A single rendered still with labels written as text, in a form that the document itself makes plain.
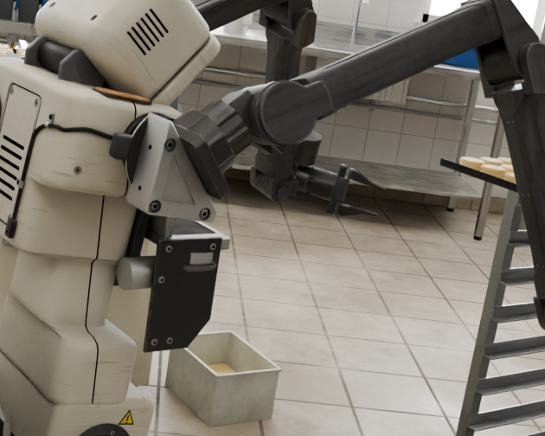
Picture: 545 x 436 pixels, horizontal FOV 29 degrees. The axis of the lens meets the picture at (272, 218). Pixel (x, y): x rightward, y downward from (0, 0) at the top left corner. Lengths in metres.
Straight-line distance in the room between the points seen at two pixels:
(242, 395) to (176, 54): 1.78
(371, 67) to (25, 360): 0.62
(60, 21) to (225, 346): 2.01
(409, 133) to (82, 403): 4.86
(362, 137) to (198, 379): 3.31
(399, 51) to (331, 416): 1.95
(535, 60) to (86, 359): 0.72
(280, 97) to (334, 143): 4.84
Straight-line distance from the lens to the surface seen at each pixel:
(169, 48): 1.34
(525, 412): 2.66
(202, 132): 1.22
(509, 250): 2.39
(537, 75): 1.46
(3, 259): 2.07
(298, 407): 3.20
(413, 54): 1.38
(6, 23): 2.70
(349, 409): 3.25
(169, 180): 1.22
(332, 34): 5.93
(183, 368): 3.10
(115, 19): 1.31
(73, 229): 1.36
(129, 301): 2.12
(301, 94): 1.26
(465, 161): 2.11
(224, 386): 2.95
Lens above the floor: 1.32
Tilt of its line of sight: 14 degrees down
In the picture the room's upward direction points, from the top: 9 degrees clockwise
